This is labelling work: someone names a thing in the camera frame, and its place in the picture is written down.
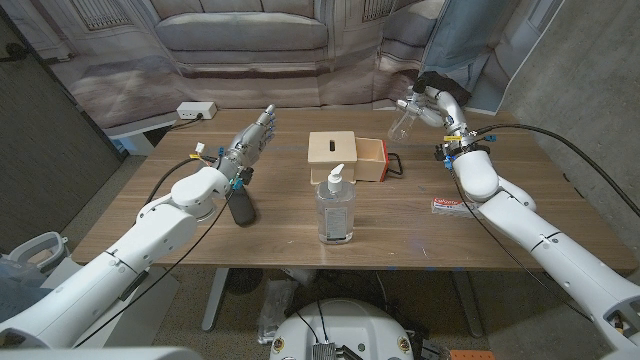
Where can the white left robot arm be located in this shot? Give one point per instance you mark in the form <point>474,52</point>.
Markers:
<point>125,260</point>

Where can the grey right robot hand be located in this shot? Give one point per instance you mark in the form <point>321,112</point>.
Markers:
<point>452,117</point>

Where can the black drawer pull loop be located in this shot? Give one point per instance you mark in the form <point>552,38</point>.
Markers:
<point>401,165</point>

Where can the clear hand sanitizer pump bottle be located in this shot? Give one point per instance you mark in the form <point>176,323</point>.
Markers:
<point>335,215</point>

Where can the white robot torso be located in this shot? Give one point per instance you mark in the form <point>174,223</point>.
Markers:
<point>345,325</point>

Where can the grey table leg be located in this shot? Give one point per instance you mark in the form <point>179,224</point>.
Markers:
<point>214,300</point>
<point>468,305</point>

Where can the light wooden drawer box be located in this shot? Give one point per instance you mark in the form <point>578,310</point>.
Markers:
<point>332,150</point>

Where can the printed living room backdrop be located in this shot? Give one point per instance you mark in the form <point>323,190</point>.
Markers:
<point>240,50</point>

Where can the white low shelf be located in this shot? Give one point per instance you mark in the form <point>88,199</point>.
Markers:
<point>135,137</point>

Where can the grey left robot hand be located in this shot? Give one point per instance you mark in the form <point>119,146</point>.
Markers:
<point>247,142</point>

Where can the black round floor fan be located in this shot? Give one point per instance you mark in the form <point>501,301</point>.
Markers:
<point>244,280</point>

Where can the clear plastic bag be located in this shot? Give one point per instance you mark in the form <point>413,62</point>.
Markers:
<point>275,310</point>

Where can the black oblong case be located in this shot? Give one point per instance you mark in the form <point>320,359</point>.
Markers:
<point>243,210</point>

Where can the orange box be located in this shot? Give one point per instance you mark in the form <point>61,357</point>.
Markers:
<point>472,355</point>

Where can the clear dispenser bottle black cap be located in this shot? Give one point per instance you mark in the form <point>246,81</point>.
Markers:
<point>400,127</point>

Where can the white power strip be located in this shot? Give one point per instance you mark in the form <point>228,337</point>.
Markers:
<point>196,110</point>

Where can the blue grey bag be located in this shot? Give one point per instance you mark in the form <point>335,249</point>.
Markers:
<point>17,295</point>

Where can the wooden drawer with red front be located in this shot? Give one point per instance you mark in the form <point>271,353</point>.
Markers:
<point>370,162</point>

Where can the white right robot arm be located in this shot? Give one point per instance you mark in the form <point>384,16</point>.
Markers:
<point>550,245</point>

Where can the grey white waste bin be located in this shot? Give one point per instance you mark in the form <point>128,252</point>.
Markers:
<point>37,255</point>

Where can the dark grey partition panel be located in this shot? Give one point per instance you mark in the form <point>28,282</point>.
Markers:
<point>45,150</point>

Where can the red white toothpaste box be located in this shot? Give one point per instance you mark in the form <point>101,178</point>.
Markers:
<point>447,205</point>

